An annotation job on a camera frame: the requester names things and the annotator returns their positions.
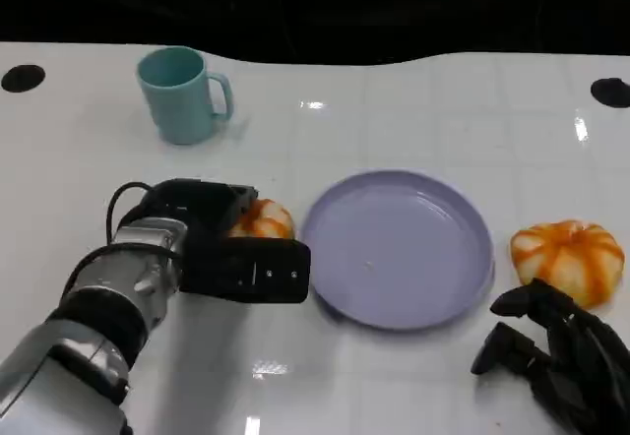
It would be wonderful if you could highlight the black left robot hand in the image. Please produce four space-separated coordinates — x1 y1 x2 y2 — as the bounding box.
137 177 261 242

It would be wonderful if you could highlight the pale green mug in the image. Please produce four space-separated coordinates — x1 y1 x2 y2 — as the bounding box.
135 45 234 146

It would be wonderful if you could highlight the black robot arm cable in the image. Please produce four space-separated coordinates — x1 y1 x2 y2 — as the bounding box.
104 180 184 261

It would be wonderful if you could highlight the orange white toy bread roll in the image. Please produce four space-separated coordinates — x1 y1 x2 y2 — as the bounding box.
509 217 626 308
226 198 297 241

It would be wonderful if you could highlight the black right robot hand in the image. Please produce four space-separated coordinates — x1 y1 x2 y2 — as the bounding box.
470 278 630 435

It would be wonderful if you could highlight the lilac plate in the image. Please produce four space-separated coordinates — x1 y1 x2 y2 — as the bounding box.
300 169 495 332

